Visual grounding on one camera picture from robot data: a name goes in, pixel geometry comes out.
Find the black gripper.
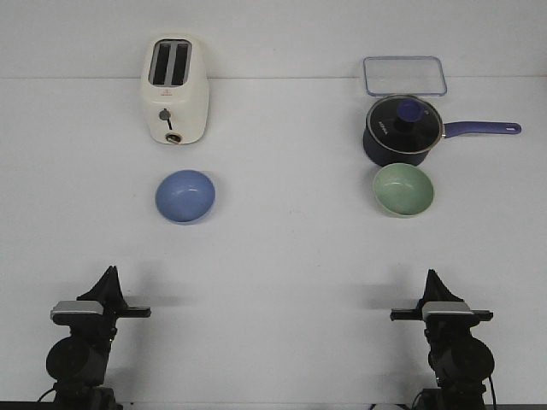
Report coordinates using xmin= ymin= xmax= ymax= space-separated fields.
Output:
xmin=390 ymin=269 xmax=493 ymax=354
xmin=61 ymin=266 xmax=151 ymax=346

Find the green bowl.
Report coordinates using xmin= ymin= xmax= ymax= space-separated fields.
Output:
xmin=372 ymin=163 xmax=435 ymax=218

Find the blue bowl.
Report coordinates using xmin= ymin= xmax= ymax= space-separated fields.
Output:
xmin=155 ymin=170 xmax=216 ymax=224

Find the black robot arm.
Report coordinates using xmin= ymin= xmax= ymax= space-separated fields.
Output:
xmin=46 ymin=266 xmax=151 ymax=409
xmin=390 ymin=269 xmax=495 ymax=409

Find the dark blue saucepan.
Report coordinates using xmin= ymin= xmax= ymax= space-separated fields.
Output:
xmin=362 ymin=109 xmax=521 ymax=167

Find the glass pot lid blue knob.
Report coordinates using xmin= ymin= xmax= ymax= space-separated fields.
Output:
xmin=367 ymin=95 xmax=443 ymax=154

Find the white two-slot toaster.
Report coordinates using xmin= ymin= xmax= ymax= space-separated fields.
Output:
xmin=140 ymin=34 xmax=209 ymax=145

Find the clear plastic container lid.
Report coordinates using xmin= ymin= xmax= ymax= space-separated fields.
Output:
xmin=362 ymin=56 xmax=447 ymax=97

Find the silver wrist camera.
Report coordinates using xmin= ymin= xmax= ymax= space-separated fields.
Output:
xmin=50 ymin=301 xmax=103 ymax=325
xmin=421 ymin=302 xmax=473 ymax=322

